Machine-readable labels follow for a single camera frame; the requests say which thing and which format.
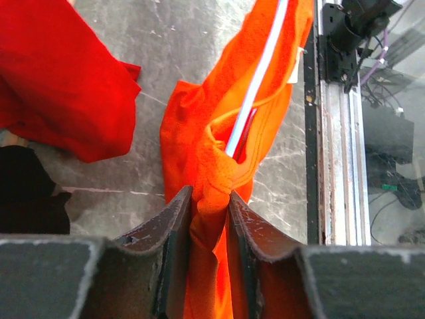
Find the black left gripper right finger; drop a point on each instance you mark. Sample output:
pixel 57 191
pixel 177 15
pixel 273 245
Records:
pixel 274 276

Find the black t shirt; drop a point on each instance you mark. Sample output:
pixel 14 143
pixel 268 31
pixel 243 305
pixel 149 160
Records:
pixel 30 200

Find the light blue wire hanger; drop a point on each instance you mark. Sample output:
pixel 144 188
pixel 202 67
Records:
pixel 259 74

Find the red t shirt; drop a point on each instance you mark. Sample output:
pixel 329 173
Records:
pixel 61 86

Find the aluminium rail frame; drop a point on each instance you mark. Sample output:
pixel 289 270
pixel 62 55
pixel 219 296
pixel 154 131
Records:
pixel 337 194

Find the orange t shirt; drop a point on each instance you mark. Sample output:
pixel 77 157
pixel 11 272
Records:
pixel 214 135

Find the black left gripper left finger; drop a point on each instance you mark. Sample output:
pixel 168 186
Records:
pixel 141 274

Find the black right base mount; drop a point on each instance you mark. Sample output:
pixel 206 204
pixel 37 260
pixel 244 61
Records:
pixel 347 31

